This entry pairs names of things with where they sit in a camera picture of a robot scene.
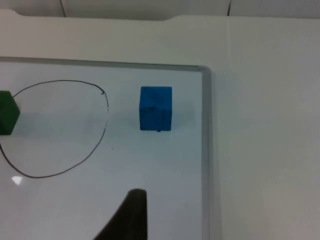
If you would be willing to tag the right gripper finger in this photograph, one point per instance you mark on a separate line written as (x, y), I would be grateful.
(130, 220)

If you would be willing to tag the grey-framed whiteboard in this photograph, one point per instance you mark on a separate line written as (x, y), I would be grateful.
(75, 150)

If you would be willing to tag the blue cube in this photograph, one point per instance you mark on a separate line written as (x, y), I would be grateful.
(155, 110)

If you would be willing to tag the green cube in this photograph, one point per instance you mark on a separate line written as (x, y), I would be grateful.
(6, 112)

